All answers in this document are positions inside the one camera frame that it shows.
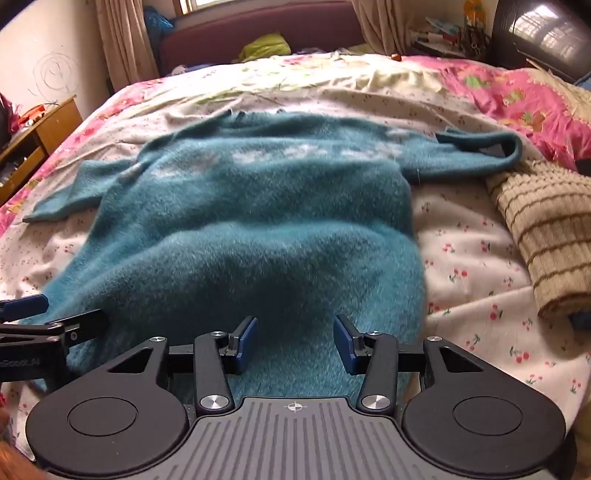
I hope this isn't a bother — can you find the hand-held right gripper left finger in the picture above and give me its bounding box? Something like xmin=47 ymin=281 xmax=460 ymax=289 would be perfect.
xmin=107 ymin=316 xmax=258 ymax=415

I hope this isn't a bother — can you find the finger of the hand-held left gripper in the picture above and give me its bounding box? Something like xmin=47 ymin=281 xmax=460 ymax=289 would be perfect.
xmin=0 ymin=294 xmax=49 ymax=320
xmin=0 ymin=309 xmax=110 ymax=357

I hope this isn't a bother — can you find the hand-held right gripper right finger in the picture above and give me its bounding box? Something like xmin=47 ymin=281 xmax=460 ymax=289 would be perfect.
xmin=333 ymin=314 xmax=483 ymax=412

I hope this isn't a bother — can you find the teal fuzzy sweater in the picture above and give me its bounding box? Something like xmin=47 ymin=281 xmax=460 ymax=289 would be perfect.
xmin=22 ymin=110 xmax=525 ymax=400

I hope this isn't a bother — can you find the orange brown cloth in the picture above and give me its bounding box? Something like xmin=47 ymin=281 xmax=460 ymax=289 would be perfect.
xmin=0 ymin=408 xmax=31 ymax=480

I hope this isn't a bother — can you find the cherry print bed sheet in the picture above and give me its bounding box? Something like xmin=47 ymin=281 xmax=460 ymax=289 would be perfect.
xmin=0 ymin=88 xmax=591 ymax=444

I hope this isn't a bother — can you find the wooden nightstand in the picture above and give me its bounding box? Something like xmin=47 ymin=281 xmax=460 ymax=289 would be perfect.
xmin=0 ymin=95 xmax=84 ymax=204

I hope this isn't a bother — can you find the beige striped knit sweater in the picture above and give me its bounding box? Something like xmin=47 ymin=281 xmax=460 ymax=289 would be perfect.
xmin=486 ymin=159 xmax=591 ymax=324

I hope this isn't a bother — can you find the beige curtain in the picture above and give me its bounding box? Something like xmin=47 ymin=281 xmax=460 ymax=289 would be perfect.
xmin=351 ymin=0 xmax=432 ymax=56
xmin=95 ymin=0 xmax=160 ymax=90

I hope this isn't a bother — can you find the green cloth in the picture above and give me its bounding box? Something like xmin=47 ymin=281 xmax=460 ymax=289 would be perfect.
xmin=238 ymin=32 xmax=291 ymax=62

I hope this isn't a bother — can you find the pink floral quilt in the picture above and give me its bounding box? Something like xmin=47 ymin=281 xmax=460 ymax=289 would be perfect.
xmin=0 ymin=48 xmax=591 ymax=232

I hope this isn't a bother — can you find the blue bag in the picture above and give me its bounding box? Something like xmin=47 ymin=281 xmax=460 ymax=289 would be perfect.
xmin=143 ymin=7 xmax=176 ymax=47

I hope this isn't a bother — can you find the purple padded headboard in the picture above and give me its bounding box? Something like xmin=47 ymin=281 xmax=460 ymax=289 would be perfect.
xmin=159 ymin=1 xmax=370 ymax=77

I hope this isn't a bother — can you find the cluttered side table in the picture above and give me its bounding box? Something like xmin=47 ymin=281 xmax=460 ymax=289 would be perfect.
xmin=409 ymin=16 xmax=492 ymax=61

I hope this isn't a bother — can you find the yellow toy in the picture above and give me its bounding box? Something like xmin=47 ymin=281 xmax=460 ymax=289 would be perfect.
xmin=464 ymin=0 xmax=488 ymax=26

